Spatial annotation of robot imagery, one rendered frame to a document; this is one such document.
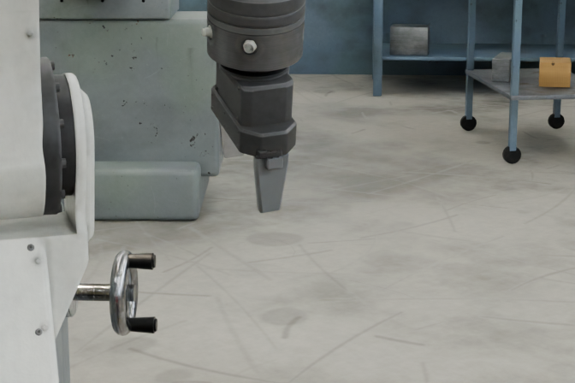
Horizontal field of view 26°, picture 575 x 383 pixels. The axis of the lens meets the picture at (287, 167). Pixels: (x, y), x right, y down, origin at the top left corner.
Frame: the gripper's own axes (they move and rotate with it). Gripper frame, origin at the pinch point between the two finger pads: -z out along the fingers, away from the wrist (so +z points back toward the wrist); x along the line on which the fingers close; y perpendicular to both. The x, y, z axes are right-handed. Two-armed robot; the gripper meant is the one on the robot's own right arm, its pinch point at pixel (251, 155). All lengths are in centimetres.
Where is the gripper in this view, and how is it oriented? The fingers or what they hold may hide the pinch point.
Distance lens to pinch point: 119.7
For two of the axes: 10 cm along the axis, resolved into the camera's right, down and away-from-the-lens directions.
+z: 0.4, -8.6, -5.0
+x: -3.5, -4.9, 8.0
